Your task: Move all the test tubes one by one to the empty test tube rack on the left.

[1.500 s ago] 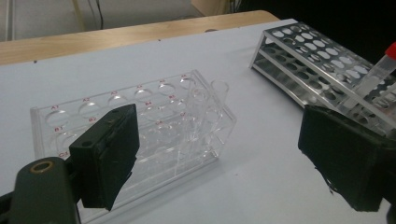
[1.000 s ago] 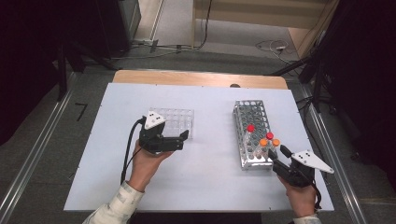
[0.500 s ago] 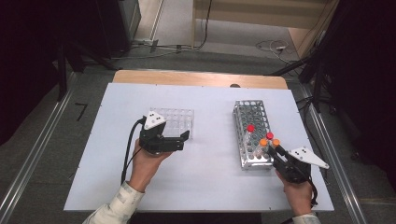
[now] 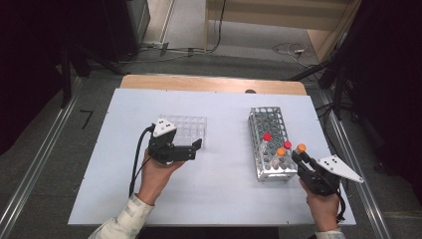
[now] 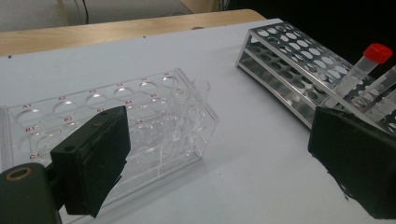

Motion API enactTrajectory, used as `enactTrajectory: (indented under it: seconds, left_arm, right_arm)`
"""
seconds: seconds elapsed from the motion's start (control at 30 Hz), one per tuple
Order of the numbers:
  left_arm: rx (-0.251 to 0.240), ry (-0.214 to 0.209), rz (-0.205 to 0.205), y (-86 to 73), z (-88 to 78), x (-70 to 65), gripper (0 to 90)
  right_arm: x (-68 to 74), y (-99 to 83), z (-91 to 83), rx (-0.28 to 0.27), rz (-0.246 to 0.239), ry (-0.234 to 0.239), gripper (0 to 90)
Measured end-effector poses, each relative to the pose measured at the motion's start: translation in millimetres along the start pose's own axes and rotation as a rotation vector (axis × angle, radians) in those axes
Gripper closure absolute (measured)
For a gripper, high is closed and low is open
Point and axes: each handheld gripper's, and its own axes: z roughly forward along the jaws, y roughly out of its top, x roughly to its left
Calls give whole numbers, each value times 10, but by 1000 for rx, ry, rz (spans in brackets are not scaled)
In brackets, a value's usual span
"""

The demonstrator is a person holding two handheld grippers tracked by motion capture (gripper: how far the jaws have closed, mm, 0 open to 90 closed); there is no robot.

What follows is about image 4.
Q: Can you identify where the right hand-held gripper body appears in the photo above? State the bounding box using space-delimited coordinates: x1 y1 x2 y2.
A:
298 153 365 197

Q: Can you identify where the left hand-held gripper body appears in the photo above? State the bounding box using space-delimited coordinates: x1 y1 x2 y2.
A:
147 117 187 165

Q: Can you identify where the clear acrylic test tube rack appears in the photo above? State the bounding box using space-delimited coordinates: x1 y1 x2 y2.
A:
158 115 208 149

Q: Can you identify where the red cap test tube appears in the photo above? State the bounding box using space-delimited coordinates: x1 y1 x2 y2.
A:
260 132 273 160
282 140 294 167

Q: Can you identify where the metal test tube rack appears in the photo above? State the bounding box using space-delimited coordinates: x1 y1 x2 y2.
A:
248 106 299 183

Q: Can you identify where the person's left hand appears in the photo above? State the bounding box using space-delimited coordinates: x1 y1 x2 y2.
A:
137 150 185 205

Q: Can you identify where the person's right hand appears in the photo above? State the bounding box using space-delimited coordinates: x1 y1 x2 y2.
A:
299 178 341 232

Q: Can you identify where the white board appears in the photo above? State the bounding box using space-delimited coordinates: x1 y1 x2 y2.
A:
68 88 356 227

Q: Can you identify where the wooden table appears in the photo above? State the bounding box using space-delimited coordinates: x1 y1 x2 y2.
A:
119 74 308 97

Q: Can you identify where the black tripod stand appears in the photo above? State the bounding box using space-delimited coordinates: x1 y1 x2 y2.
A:
59 43 127 108
288 0 366 121

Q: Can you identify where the dark cabinet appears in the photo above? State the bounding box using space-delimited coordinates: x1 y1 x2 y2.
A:
103 0 152 63

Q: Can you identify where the wooden shelf unit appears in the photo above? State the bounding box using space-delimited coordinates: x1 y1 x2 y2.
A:
204 0 362 63

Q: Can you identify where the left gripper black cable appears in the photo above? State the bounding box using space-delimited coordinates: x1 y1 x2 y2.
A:
128 124 155 197

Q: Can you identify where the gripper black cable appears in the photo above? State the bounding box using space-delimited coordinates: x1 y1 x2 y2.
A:
128 124 155 197
334 188 347 223

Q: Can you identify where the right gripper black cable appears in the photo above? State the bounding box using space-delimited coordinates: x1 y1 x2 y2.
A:
334 188 347 223

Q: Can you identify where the metal floor rail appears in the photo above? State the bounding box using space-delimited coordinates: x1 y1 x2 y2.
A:
0 78 83 230
317 89 392 239

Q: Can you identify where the white floor cable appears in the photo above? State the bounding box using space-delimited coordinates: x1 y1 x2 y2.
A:
272 42 319 69

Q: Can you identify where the black hanging cable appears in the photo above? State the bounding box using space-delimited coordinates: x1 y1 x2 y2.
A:
202 0 227 54

